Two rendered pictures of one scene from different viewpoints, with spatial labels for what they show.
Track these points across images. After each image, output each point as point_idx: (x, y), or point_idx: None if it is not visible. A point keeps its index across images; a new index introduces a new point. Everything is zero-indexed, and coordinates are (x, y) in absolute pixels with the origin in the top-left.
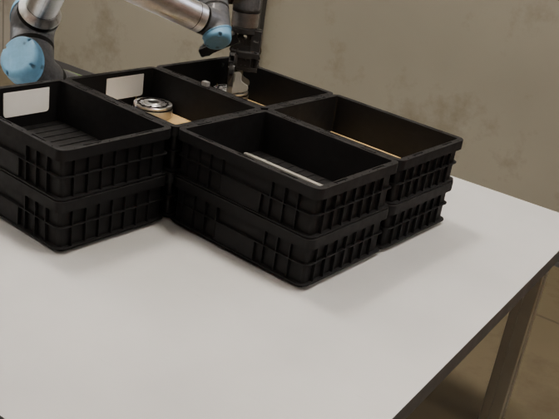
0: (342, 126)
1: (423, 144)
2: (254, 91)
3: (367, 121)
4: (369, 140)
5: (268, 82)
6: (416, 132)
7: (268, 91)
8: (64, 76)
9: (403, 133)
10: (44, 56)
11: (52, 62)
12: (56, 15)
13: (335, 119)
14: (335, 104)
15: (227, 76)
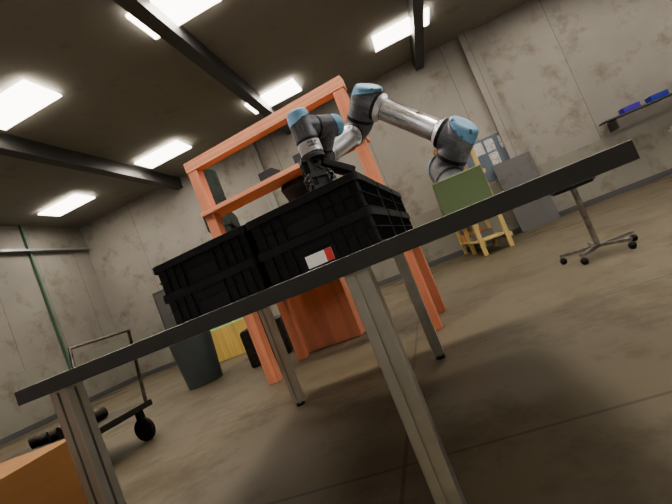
0: (241, 252)
1: (179, 270)
2: (326, 211)
3: (219, 250)
4: (219, 265)
5: (308, 205)
6: (183, 261)
7: (310, 212)
8: (437, 179)
9: (192, 261)
10: (429, 167)
11: (433, 170)
12: (428, 137)
13: (246, 245)
14: (243, 233)
15: (357, 191)
